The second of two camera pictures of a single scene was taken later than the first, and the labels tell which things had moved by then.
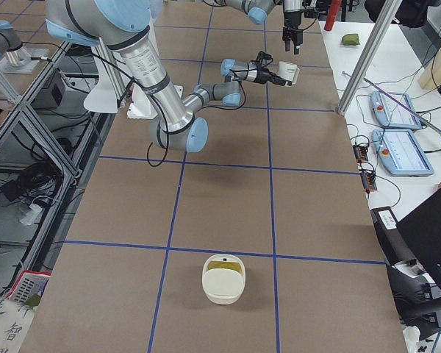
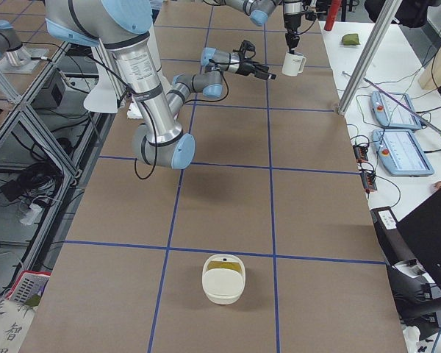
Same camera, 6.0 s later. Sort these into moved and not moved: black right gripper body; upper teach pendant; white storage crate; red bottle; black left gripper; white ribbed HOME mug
Moved: white ribbed HOME mug; black right gripper body
Not moved: white storage crate; black left gripper; red bottle; upper teach pendant
